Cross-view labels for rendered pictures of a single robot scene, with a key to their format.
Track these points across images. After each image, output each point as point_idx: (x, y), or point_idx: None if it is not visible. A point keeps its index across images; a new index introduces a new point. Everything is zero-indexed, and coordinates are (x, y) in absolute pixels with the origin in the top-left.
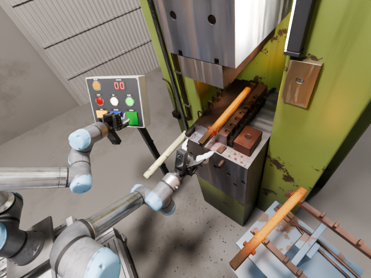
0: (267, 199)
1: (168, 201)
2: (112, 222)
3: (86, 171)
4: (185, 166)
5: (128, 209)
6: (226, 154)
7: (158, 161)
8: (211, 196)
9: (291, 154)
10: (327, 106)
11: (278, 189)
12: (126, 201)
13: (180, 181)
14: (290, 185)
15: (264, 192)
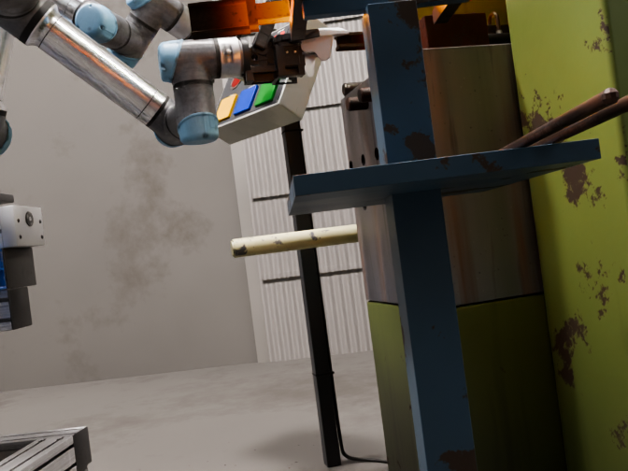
0: (580, 417)
1: (196, 68)
2: (84, 47)
3: (116, 16)
4: (270, 30)
5: (124, 72)
6: None
7: (283, 233)
8: (395, 412)
9: (548, 48)
10: None
11: (578, 285)
12: (134, 70)
13: (243, 48)
14: (587, 211)
15: (563, 371)
